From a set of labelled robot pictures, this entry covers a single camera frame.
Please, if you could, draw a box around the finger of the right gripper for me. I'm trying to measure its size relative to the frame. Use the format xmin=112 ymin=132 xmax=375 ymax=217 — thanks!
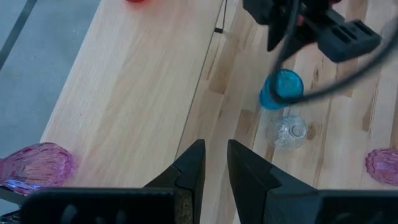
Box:
xmin=303 ymin=11 xmax=382 ymax=63
xmin=266 ymin=14 xmax=290 ymax=52

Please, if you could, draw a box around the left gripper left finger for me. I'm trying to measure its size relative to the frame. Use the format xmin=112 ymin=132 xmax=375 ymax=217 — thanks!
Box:
xmin=20 ymin=139 xmax=206 ymax=224

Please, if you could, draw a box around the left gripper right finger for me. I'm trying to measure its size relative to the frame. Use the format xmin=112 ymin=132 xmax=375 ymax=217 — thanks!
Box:
xmin=226 ymin=139 xmax=398 ymax=224

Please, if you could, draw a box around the teal tall glass vase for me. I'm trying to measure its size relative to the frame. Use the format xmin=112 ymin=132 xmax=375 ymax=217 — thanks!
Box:
xmin=259 ymin=68 xmax=305 ymax=111

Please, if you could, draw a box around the clear bulbous glass vase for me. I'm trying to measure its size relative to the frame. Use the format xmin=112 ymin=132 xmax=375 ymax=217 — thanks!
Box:
xmin=266 ymin=114 xmax=308 ymax=151

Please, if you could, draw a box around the pink twisted cone vase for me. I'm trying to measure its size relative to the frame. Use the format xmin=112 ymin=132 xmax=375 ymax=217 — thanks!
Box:
xmin=365 ymin=148 xmax=398 ymax=187

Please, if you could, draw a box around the pink bumpy teardrop vase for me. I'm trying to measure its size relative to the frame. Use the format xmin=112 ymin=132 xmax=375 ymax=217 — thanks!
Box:
xmin=0 ymin=142 xmax=77 ymax=197

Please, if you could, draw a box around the dark floor tape strip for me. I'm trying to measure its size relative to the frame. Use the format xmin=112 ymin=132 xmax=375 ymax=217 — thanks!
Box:
xmin=0 ymin=0 xmax=39 ymax=72

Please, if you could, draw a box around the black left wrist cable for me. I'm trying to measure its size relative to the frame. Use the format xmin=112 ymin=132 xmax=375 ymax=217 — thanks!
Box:
xmin=272 ymin=0 xmax=398 ymax=105

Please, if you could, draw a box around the wooden shelf with black frame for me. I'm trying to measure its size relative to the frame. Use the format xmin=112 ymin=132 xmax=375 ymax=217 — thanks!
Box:
xmin=0 ymin=0 xmax=226 ymax=205

